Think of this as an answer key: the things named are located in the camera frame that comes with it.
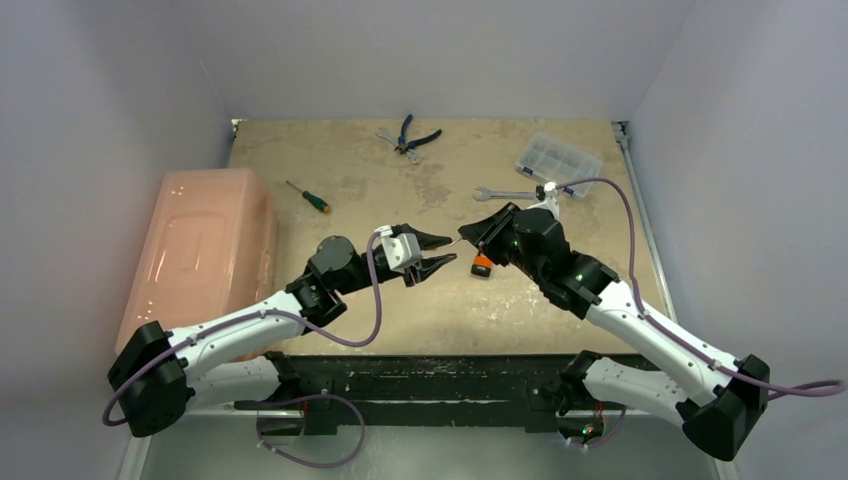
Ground orange black padlock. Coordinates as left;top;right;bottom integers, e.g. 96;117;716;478
470;254;493;278

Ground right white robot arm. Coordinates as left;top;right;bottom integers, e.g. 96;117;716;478
458;203;770;461

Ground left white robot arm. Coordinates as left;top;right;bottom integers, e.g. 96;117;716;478
101;224;456;438

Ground large silver wrench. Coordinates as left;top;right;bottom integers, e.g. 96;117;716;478
472;187;538;202

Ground clear plastic organizer box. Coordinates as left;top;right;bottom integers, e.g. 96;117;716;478
516;132;604;184

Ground small silver wrench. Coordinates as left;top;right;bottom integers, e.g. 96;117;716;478
375;128;423;165

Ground blue black pliers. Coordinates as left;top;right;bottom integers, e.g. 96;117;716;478
394;113;443;156

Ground pink plastic storage box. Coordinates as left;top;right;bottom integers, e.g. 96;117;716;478
114;168;278;353

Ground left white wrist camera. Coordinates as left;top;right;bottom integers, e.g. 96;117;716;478
374;224;423;273

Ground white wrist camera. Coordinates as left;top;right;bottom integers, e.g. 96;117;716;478
374;224;423;273
529;182;560;220

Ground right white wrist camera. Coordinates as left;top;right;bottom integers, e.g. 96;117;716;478
529;182;560;220

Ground green handled screwdriver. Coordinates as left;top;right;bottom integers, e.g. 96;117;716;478
285;180;332;214

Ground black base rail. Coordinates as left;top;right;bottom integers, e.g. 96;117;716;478
235;351;637;437

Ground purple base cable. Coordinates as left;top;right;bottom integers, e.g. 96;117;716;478
255;394;367;470

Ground aluminium frame rail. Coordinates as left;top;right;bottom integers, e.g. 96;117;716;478
611;120;740;480

